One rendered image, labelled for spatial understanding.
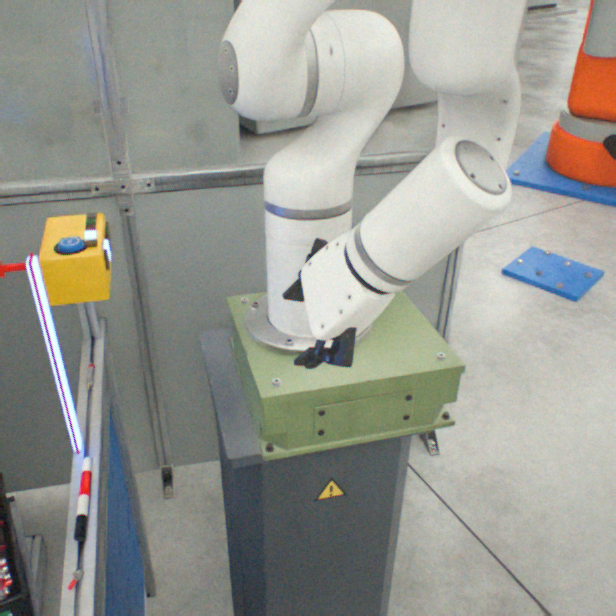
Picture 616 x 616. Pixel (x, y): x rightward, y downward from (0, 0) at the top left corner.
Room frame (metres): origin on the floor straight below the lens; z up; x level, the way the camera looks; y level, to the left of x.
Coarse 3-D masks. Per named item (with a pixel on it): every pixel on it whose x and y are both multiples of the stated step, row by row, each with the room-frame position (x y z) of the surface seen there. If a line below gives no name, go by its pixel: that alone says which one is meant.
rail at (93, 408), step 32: (96, 352) 0.96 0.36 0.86; (96, 384) 0.87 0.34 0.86; (96, 416) 0.79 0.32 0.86; (96, 448) 0.72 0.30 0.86; (96, 480) 0.66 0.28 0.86; (96, 512) 0.60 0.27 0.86; (96, 544) 0.55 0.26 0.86; (64, 576) 0.51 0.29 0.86; (96, 576) 0.51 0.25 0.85; (64, 608) 0.46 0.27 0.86; (96, 608) 0.47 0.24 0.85
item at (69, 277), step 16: (48, 224) 1.05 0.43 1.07; (64, 224) 1.05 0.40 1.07; (80, 224) 1.05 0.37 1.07; (48, 240) 0.99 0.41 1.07; (48, 256) 0.94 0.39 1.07; (64, 256) 0.94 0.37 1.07; (80, 256) 0.94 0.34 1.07; (96, 256) 0.95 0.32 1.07; (48, 272) 0.93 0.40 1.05; (64, 272) 0.93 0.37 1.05; (80, 272) 0.94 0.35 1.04; (96, 272) 0.95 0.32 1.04; (48, 288) 0.93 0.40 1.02; (64, 288) 0.93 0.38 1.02; (80, 288) 0.94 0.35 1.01; (96, 288) 0.94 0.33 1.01; (64, 304) 0.93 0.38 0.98
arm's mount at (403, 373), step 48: (240, 336) 0.78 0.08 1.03; (384, 336) 0.78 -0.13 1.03; (432, 336) 0.77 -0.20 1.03; (288, 384) 0.66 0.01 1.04; (336, 384) 0.66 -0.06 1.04; (384, 384) 0.67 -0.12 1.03; (432, 384) 0.69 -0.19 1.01; (288, 432) 0.64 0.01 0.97; (336, 432) 0.66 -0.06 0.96; (384, 432) 0.68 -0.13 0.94
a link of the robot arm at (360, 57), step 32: (320, 32) 0.81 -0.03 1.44; (352, 32) 0.83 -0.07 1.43; (384, 32) 0.85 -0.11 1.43; (320, 64) 0.79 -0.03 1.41; (352, 64) 0.81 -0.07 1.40; (384, 64) 0.83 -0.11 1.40; (320, 96) 0.80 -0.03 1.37; (352, 96) 0.82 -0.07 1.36; (384, 96) 0.82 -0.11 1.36; (320, 128) 0.85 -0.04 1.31; (352, 128) 0.82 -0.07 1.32; (288, 160) 0.81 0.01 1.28; (320, 160) 0.80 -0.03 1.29; (352, 160) 0.81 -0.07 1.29; (288, 192) 0.79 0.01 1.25; (320, 192) 0.78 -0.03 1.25; (352, 192) 0.83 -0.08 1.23
